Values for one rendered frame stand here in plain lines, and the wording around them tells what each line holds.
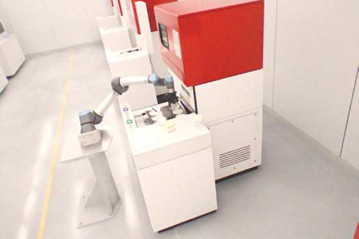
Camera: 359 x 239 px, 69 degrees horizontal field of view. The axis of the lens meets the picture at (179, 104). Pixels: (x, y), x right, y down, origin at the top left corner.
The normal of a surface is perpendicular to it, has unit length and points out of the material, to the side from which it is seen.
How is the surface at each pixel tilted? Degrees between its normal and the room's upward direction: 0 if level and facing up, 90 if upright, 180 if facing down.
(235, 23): 90
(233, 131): 90
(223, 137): 90
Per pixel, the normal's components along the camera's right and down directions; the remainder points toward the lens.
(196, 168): 0.31, 0.41
